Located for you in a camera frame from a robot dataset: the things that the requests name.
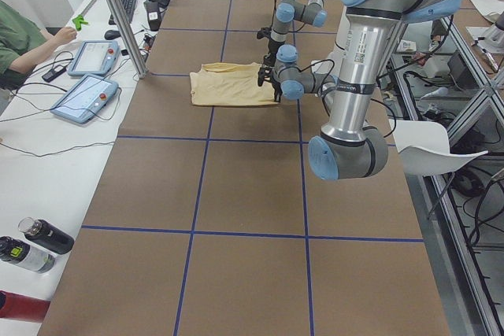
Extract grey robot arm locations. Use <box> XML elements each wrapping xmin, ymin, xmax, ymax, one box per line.
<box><xmin>257</xmin><ymin>0</ymin><xmax>327</xmax><ymax>78</ymax></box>
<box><xmin>269</xmin><ymin>0</ymin><xmax>461</xmax><ymax>180</ymax></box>

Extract silver bottle with black cap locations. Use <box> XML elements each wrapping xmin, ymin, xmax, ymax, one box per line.
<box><xmin>1</xmin><ymin>236</ymin><xmax>55</xmax><ymax>273</ymax></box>

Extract near teach pendant tablet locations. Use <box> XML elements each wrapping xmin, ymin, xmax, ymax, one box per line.
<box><xmin>50</xmin><ymin>74</ymin><xmax>119</xmax><ymax>124</ymax></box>

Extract grey aluminium frame post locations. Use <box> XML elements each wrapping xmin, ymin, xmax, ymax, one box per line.
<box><xmin>106</xmin><ymin>0</ymin><xmax>147</xmax><ymax>79</ymax></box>

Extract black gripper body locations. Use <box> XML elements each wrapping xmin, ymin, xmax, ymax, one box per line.
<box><xmin>264</xmin><ymin>39</ymin><xmax>282</xmax><ymax>65</ymax></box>
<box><xmin>270</xmin><ymin>76</ymin><xmax>283</xmax><ymax>96</ymax></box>

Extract person in green shirt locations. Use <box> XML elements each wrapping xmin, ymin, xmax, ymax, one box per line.
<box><xmin>1</xmin><ymin>1</ymin><xmax>77</xmax><ymax>90</ymax></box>

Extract black bottle with clear cap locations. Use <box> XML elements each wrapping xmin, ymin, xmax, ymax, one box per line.
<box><xmin>18</xmin><ymin>217</ymin><xmax>74</xmax><ymax>255</ymax></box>

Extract black keyboard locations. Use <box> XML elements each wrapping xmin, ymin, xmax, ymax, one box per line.
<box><xmin>120</xmin><ymin>0</ymin><xmax>138</xmax><ymax>23</ymax></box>

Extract beige long-sleeve printed shirt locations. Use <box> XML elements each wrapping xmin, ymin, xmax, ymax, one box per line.
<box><xmin>190</xmin><ymin>62</ymin><xmax>276</xmax><ymax>106</ymax></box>

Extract teach pendant tablet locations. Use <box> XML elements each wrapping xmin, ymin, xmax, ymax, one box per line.
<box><xmin>50</xmin><ymin>74</ymin><xmax>119</xmax><ymax>124</ymax></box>
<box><xmin>67</xmin><ymin>40</ymin><xmax>120</xmax><ymax>77</ymax></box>

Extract red bottle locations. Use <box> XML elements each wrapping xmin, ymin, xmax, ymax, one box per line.
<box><xmin>1</xmin><ymin>290</ymin><xmax>50</xmax><ymax>323</ymax></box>

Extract green plastic clamp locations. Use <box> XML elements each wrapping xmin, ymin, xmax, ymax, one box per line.
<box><xmin>72</xmin><ymin>15</ymin><xmax>88</xmax><ymax>31</ymax></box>

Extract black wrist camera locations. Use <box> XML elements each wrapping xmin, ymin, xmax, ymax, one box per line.
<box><xmin>258</xmin><ymin>67</ymin><xmax>272</xmax><ymax>87</ymax></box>
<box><xmin>256</xmin><ymin>27</ymin><xmax>272</xmax><ymax>40</ymax></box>

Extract far teach pendant tablet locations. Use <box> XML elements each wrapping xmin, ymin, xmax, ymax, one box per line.
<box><xmin>67</xmin><ymin>40</ymin><xmax>120</xmax><ymax>77</ymax></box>

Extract black computer mouse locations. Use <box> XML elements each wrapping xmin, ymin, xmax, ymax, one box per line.
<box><xmin>103</xmin><ymin>30</ymin><xmax>120</xmax><ymax>40</ymax></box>

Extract white plastic chair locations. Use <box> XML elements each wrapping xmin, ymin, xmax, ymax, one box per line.
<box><xmin>389</xmin><ymin>120</ymin><xmax>488</xmax><ymax>176</ymax></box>

